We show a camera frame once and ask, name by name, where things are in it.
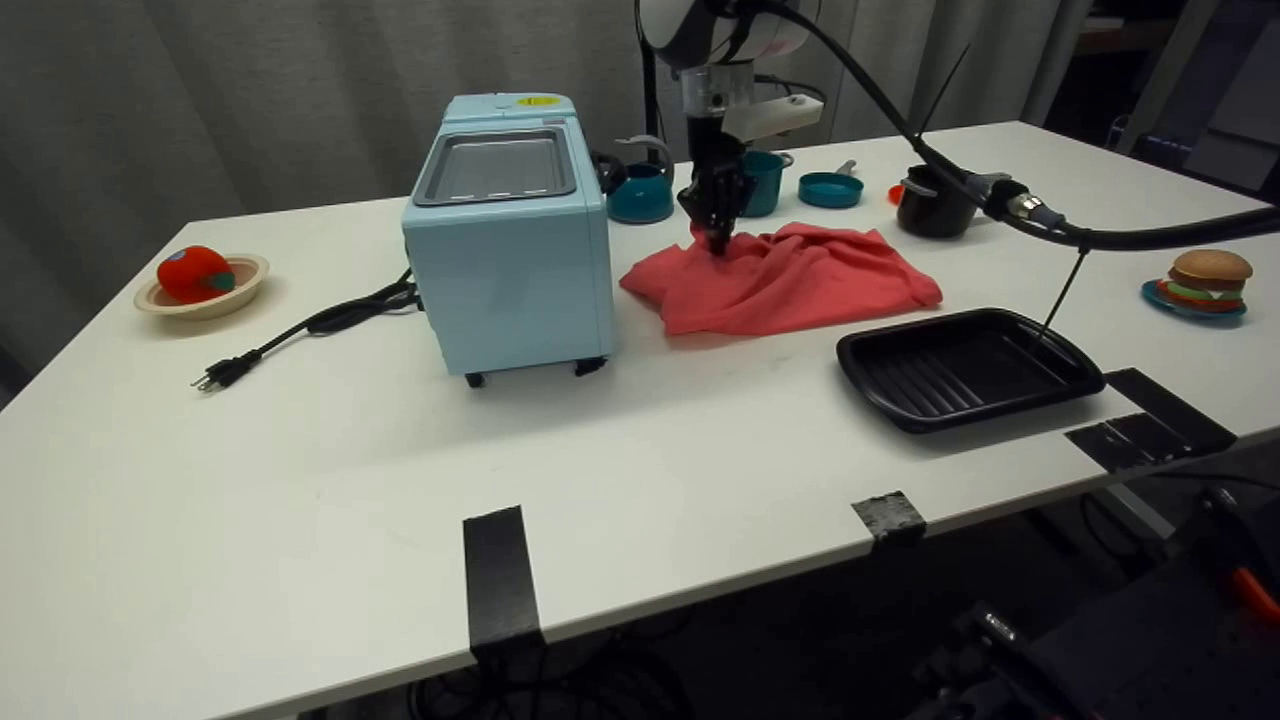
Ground toy burger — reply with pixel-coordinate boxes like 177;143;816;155
1155;246;1254;316

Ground red toy tomato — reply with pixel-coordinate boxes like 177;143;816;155
156;242;239;302

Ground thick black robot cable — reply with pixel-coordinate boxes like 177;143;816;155
754;0;1280;257

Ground black oven power cord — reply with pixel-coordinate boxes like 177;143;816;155
193;268;425;397

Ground black tape strip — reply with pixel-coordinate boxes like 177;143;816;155
852;486;930;545
458;502;548;659
1064;368;1238;471

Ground light blue toy oven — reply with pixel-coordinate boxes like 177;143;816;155
398;88;618;393

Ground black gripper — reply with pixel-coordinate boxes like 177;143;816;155
676;111;750;257

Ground black pot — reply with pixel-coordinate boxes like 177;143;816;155
891;161;992;242

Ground tomato on plate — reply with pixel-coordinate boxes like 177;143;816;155
131;252;273;324

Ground teal toy frying pan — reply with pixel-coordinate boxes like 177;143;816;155
797;155;869;210

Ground small teal plate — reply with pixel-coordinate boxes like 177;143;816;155
1141;276;1254;329

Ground teal toy kettle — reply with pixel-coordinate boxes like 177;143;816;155
593;132;679;229

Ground teal toy pot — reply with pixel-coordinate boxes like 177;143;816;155
731;147;797;219

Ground black grill tray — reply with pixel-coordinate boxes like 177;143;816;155
832;302;1110;434

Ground red shirt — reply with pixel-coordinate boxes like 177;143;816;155
616;219;946;344

